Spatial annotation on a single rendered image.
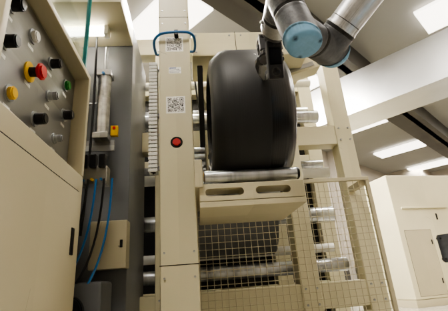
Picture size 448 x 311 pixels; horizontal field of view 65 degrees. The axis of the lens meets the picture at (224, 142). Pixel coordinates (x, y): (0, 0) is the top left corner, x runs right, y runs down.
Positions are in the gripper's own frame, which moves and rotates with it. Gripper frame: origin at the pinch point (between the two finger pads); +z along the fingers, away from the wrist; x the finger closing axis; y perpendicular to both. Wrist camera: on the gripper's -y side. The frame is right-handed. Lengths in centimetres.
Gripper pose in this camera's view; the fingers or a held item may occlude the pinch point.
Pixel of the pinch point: (265, 79)
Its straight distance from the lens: 123.2
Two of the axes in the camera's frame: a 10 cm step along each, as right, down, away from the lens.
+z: -0.6, 4.8, 8.8
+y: -0.7, -8.8, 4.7
